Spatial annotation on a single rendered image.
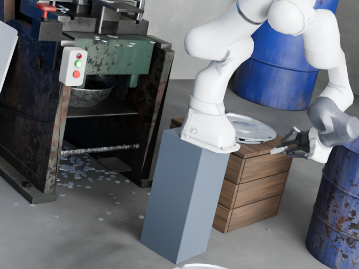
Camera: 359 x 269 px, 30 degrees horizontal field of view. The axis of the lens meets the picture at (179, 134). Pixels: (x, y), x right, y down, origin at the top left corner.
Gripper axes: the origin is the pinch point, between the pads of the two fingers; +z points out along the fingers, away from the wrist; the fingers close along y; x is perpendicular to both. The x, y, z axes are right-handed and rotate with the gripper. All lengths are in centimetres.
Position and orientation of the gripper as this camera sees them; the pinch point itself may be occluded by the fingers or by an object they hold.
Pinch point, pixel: (278, 149)
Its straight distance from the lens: 251.2
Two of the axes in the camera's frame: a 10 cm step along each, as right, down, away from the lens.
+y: -4.7, -8.8, -0.8
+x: -7.1, 4.3, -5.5
